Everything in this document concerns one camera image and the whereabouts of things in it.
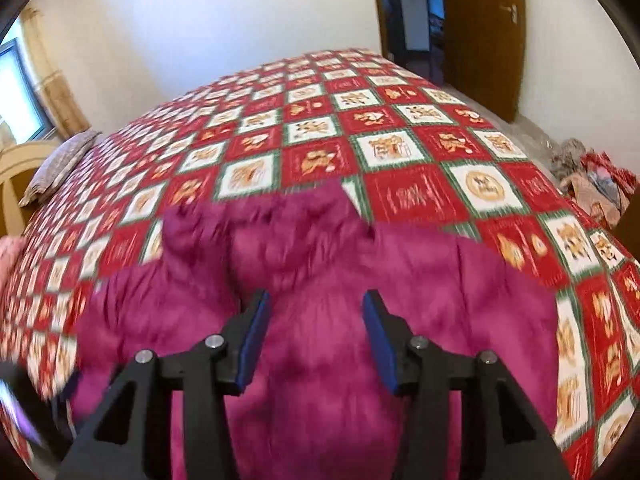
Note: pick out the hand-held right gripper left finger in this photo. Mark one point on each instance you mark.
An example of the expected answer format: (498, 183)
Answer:
(254, 342)

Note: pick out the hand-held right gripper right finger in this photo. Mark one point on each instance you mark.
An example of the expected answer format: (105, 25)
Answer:
(381, 347)

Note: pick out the magenta down jacket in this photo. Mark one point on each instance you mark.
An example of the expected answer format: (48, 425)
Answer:
(310, 260)

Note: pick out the pile of clothes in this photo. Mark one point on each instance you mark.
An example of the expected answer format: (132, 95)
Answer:
(575, 170)

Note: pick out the pink cloth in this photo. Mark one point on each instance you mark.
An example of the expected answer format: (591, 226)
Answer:
(10, 257)

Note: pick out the grey patterned pillow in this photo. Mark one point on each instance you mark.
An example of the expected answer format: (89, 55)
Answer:
(60, 165)

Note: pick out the red checked printed blanket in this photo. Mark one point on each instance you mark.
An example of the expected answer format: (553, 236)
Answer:
(400, 110)

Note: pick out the cream wooden headboard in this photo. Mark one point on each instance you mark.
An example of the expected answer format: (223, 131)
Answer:
(30, 152)

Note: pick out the clear plastic sheet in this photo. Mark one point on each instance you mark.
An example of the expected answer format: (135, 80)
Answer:
(530, 135)

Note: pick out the brown wooden dresser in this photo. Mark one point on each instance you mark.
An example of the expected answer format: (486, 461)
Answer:
(631, 235)

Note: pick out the red printed bag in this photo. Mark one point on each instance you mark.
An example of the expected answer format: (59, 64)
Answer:
(602, 161)

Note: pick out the window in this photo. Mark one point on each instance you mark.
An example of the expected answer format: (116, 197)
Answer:
(20, 100)

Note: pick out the brown wooden door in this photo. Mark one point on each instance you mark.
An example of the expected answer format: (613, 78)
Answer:
(480, 50)

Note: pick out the beige curtain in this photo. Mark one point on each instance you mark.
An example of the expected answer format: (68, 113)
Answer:
(50, 85)

